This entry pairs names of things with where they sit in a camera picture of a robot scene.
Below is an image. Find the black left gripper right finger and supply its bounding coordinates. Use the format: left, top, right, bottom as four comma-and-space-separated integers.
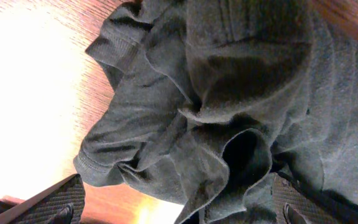
272, 172, 358, 224

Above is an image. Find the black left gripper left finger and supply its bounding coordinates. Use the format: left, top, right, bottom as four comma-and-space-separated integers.
0, 174, 85, 224

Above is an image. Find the dark green Nike t-shirt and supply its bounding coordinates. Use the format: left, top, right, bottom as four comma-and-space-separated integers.
73, 1, 358, 223

